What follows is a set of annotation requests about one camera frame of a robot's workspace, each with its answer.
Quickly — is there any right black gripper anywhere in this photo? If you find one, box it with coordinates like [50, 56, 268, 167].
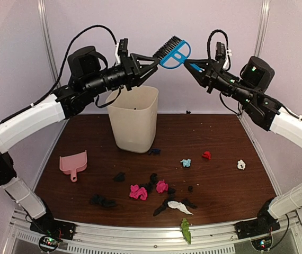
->
[184, 58, 256, 106]

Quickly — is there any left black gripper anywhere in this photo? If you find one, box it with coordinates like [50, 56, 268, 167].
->
[83, 52, 160, 96]

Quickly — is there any blue hand brush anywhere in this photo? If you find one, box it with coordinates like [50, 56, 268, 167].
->
[153, 36, 192, 69]

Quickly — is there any pink plastic dustpan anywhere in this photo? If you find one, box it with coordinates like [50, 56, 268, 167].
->
[59, 150, 87, 183]

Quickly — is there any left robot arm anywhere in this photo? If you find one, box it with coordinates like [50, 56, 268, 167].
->
[0, 46, 159, 235]

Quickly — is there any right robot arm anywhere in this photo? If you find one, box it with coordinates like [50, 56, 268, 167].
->
[184, 56, 302, 234]

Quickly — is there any cream plastic waste bin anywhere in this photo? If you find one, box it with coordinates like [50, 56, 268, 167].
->
[106, 86, 159, 153]

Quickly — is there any dark blue paper scrap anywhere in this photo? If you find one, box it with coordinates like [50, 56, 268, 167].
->
[148, 148, 161, 155]

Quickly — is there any red paper scrap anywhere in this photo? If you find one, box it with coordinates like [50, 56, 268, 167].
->
[202, 151, 211, 160]

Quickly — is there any light blue paper scrap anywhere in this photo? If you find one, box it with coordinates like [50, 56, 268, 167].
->
[180, 159, 191, 168]

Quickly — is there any white paper scrap right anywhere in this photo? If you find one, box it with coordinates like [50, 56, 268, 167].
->
[237, 159, 246, 170]

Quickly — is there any white paper scrap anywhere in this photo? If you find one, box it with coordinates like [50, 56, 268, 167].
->
[237, 159, 246, 170]
[167, 201, 193, 215]

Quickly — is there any black paper scrap left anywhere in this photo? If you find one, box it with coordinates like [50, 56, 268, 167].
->
[113, 172, 126, 182]

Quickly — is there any pink paper scrap right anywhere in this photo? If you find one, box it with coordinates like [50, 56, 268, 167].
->
[156, 180, 168, 193]

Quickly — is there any pink paper scrap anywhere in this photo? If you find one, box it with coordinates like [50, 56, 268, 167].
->
[156, 180, 168, 193]
[129, 185, 148, 201]

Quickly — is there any pink paper scrap left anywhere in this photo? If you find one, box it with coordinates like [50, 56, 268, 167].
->
[129, 185, 148, 201]

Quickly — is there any black paper scrap front-left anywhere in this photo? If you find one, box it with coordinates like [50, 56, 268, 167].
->
[89, 194, 117, 208]

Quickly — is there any black paper scrap front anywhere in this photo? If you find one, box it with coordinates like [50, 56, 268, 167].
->
[153, 188, 198, 216]

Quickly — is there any white paper scrap front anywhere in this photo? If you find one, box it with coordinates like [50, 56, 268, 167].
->
[167, 201, 193, 215]

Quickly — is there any green paper scrap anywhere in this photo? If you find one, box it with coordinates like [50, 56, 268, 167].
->
[180, 218, 192, 244]

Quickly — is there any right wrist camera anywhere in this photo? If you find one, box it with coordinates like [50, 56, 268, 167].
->
[215, 42, 232, 71]

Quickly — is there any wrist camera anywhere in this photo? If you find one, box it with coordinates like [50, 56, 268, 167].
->
[215, 42, 232, 71]
[114, 38, 128, 65]

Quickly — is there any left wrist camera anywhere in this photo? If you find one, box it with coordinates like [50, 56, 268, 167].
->
[114, 38, 128, 65]

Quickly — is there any right frame post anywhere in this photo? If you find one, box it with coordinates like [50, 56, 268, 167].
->
[237, 0, 271, 119]

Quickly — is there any frame post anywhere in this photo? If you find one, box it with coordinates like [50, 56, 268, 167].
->
[237, 0, 271, 119]
[37, 0, 65, 98]

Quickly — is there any left frame post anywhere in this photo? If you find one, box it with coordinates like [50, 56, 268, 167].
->
[37, 0, 65, 98]

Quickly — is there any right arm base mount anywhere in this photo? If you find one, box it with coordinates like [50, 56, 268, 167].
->
[235, 198, 280, 239]

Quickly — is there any aluminium front rail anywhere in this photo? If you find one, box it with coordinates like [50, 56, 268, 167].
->
[0, 209, 302, 253]

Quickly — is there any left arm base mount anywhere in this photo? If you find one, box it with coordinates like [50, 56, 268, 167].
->
[30, 201, 76, 240]

